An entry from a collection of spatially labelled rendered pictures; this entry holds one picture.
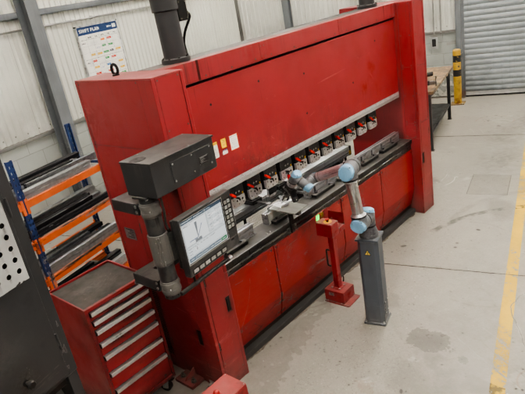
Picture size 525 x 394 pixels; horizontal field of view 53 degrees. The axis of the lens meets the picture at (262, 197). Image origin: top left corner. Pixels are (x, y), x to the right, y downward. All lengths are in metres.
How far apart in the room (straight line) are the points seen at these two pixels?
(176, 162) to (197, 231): 0.42
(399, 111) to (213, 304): 3.22
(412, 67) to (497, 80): 5.52
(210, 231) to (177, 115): 0.74
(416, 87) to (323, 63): 1.40
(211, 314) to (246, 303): 0.47
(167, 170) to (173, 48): 1.09
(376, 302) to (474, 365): 0.84
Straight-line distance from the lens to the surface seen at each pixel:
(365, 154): 5.45
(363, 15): 5.31
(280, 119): 4.31
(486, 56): 11.14
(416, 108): 5.90
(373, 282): 4.31
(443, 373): 4.09
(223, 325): 3.88
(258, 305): 4.27
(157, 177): 2.80
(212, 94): 3.77
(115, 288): 3.75
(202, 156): 3.02
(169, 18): 3.67
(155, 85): 3.21
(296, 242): 4.48
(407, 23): 5.77
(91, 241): 5.22
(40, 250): 4.82
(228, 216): 3.19
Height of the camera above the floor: 2.68
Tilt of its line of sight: 21 degrees down
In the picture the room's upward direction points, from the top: 10 degrees counter-clockwise
